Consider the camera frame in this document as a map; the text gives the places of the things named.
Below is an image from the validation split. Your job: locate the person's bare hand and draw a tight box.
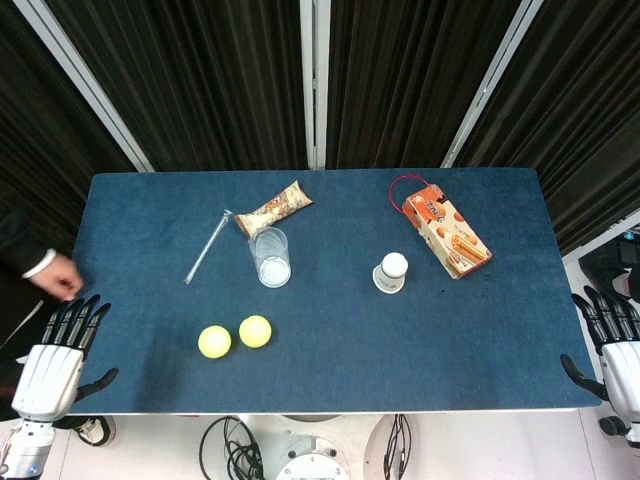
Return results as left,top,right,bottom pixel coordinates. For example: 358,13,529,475
30,254,85,302

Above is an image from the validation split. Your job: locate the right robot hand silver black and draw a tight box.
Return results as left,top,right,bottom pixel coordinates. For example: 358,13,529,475
559,285,640,419

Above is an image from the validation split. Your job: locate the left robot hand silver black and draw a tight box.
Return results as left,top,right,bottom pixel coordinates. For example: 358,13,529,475
10,293,120,421

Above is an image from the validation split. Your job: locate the yellow ball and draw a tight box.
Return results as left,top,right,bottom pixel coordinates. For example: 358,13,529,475
238,314,274,349
197,325,233,359

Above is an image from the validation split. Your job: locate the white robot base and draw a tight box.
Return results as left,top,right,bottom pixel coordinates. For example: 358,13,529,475
244,413,396,480

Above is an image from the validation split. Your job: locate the person's forearm black sleeve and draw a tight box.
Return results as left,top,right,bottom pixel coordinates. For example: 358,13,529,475
0,207,57,280

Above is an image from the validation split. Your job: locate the clear plastic cup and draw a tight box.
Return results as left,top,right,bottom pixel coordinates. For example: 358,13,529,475
248,226,293,289

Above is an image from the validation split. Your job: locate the black equipment unit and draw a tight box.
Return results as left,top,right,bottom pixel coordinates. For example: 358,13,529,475
578,227,640,304

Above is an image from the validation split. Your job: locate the clear wrapped drinking straw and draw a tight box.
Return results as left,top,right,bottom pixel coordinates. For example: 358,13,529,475
183,208,235,286

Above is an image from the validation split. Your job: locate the black pleated curtain panel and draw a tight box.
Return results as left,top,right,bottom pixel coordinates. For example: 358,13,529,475
457,0,640,256
0,0,139,241
325,0,524,170
44,0,309,172

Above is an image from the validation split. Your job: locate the brown snack bag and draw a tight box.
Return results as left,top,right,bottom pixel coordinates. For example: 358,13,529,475
233,179,315,237

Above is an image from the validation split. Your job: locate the white paper cup upside down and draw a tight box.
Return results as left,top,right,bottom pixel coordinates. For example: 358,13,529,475
371,252,409,295

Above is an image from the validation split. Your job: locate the blue table cloth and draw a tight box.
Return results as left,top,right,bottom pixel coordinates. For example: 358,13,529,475
67,167,604,416

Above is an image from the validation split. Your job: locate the white partition post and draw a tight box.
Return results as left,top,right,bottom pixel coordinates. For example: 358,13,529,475
299,0,329,170
12,0,155,173
440,0,545,170

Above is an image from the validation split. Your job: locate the black cable bundle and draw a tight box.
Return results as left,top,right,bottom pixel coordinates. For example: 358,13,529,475
199,415,265,480
382,413,414,480

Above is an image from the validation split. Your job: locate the orange biscuit box red cord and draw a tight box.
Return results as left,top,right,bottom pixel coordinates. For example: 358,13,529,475
389,174,493,281

